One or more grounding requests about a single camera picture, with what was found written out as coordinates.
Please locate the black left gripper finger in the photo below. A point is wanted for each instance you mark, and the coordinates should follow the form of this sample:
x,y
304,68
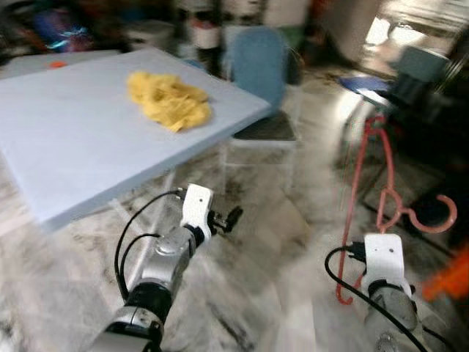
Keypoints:
x,y
234,215

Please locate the yellow shirt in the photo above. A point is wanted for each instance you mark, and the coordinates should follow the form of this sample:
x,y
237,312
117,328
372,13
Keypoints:
x,y
168,103

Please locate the pink clothes hanger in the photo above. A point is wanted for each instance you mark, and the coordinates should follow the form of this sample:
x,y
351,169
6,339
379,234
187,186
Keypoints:
x,y
448,218

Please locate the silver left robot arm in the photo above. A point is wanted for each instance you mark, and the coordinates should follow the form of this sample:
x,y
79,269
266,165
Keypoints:
x,y
161,271

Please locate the grey white folding chair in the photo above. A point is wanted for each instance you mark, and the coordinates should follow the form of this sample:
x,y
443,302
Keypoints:
x,y
267,128

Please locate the blue cloth chair cover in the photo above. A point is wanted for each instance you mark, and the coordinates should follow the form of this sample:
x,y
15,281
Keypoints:
x,y
256,66

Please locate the light blue folding table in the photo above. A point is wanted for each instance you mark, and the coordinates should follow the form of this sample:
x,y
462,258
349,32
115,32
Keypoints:
x,y
73,132
29,64

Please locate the white storage basket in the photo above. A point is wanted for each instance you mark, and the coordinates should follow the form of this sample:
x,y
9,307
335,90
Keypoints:
x,y
205,37

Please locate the blue floor mat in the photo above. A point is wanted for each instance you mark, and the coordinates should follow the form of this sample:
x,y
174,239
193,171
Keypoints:
x,y
366,83

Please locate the orange shirt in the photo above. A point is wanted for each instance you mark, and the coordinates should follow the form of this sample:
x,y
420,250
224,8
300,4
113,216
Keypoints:
x,y
451,275

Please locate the small orange toy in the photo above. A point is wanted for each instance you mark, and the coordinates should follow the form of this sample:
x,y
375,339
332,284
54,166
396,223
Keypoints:
x,y
57,64

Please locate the white kids chair slatted back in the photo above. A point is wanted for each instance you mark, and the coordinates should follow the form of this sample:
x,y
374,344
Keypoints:
x,y
425,62

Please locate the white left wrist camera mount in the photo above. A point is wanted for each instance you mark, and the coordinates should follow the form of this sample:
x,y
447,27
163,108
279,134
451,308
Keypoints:
x,y
196,205

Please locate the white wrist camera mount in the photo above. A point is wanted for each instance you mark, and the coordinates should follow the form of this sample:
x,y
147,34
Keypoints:
x,y
385,257
196,205

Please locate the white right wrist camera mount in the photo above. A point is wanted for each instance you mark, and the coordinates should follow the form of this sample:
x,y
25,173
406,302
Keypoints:
x,y
385,257

